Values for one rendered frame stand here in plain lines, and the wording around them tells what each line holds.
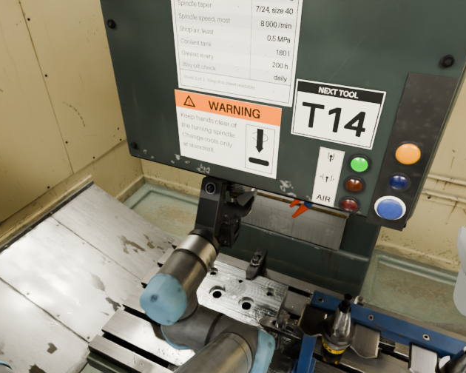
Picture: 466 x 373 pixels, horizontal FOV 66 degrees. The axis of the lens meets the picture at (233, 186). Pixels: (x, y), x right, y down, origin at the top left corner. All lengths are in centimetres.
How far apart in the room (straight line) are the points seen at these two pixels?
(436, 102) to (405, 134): 4
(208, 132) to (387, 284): 144
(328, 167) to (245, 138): 12
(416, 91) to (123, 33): 37
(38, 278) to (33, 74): 80
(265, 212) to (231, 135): 94
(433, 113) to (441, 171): 123
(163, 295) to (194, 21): 40
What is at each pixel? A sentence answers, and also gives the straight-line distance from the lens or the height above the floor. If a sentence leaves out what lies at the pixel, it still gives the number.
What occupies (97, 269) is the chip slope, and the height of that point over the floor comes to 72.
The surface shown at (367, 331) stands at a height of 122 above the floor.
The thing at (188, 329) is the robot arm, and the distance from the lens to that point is 68.
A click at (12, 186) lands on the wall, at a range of 165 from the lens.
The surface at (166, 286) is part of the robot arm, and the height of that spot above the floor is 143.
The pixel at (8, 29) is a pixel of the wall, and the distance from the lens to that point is 157.
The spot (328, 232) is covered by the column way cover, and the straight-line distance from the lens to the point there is 139.
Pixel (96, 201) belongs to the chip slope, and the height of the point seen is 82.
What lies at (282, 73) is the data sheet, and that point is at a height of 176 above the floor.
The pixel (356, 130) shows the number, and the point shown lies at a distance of 44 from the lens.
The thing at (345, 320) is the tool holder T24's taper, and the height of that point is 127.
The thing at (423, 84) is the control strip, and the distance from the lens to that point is 42.
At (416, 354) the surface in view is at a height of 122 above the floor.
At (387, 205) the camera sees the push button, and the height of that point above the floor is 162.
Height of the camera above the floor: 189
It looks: 36 degrees down
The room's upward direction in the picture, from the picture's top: straight up
